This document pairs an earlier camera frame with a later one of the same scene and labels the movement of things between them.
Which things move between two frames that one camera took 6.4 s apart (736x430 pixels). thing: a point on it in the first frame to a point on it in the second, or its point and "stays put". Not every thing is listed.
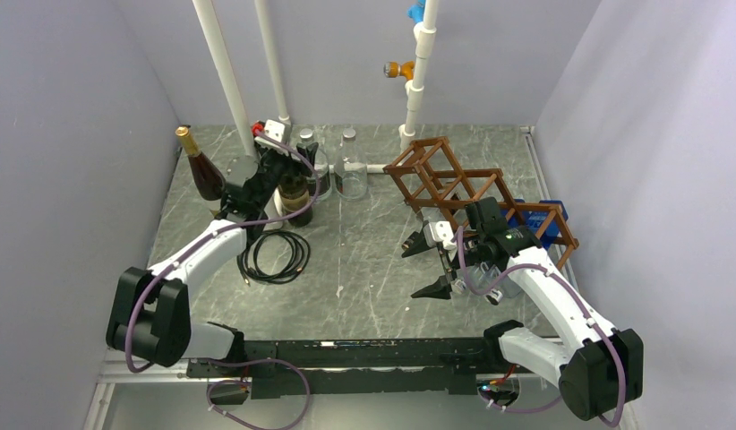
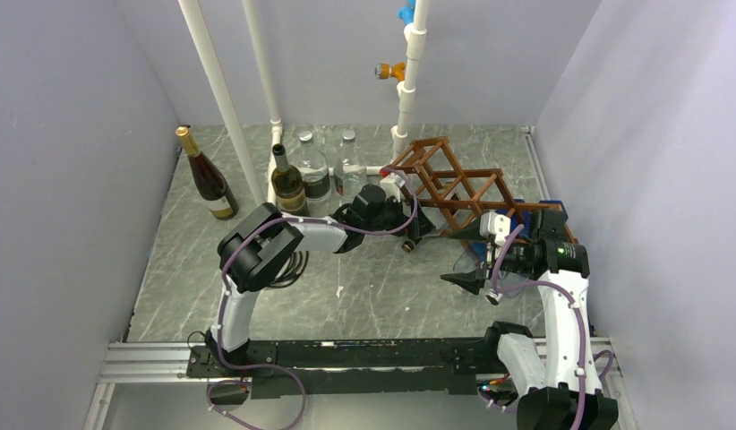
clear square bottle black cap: x=507 y=287 stays put
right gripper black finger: x=416 y=243 to x=472 y=233
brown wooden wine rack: x=427 y=174 stays put
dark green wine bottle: x=295 y=196 stays put
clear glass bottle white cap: x=320 y=167 stays put
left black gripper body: x=273 y=167 to x=392 y=219
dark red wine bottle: x=208 y=176 stays put
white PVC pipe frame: x=424 y=31 to x=415 y=47
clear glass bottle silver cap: x=351 y=174 stays put
